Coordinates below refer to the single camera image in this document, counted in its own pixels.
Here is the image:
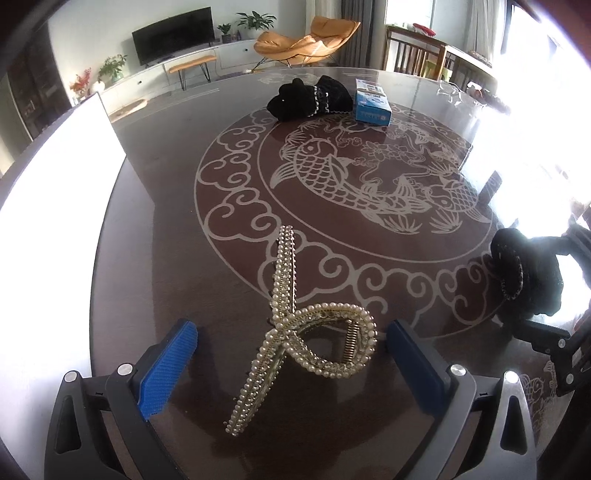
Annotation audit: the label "white television console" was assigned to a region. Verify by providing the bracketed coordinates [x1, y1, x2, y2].
[99, 39, 259, 108]

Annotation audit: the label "large white cardboard box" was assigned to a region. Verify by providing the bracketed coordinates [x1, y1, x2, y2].
[0, 91, 127, 384]

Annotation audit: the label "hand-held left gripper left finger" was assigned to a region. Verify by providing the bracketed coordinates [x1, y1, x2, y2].
[44, 318, 199, 480]

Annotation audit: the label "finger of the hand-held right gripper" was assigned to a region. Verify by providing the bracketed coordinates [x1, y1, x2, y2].
[510, 318, 591, 398]
[551, 222, 591, 261]

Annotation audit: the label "dark patterned glass desktop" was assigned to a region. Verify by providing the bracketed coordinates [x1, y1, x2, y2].
[90, 67, 591, 480]

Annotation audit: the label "black knitted glove pearl trim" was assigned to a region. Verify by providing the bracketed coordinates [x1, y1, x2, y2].
[489, 227, 564, 324]
[268, 78, 320, 123]
[314, 75, 354, 116]

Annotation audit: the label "dark glass display cabinet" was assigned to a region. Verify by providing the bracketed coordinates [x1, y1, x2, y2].
[0, 23, 70, 148]

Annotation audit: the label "orange lounge chair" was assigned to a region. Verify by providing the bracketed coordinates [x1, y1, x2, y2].
[254, 16, 362, 70]

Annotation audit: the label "large leafy potted plant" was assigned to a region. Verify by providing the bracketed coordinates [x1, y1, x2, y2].
[237, 10, 277, 40]

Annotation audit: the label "wooden slatted chairs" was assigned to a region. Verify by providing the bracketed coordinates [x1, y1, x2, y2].
[385, 25, 495, 88]

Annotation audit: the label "wooden bench hairpin legs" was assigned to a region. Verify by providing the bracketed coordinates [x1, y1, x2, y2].
[168, 55, 218, 90]

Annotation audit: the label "black flat television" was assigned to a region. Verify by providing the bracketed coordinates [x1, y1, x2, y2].
[131, 7, 215, 66]

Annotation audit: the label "red flower arrangement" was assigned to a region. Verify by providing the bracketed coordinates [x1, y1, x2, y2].
[69, 68, 93, 100]

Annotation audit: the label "grey curtain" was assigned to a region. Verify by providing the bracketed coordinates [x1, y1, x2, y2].
[339, 0, 386, 70]

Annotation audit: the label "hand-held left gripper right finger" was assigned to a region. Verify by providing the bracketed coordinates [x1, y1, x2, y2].
[387, 318, 539, 480]

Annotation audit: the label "pearl hair clip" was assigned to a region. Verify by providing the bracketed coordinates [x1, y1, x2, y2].
[225, 225, 378, 437]

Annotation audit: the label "beige oval scratcher pad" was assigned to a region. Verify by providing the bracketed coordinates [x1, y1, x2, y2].
[111, 99, 147, 121]

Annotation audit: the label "blue and white carton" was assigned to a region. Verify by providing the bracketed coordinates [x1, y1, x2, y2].
[353, 78, 393, 126]

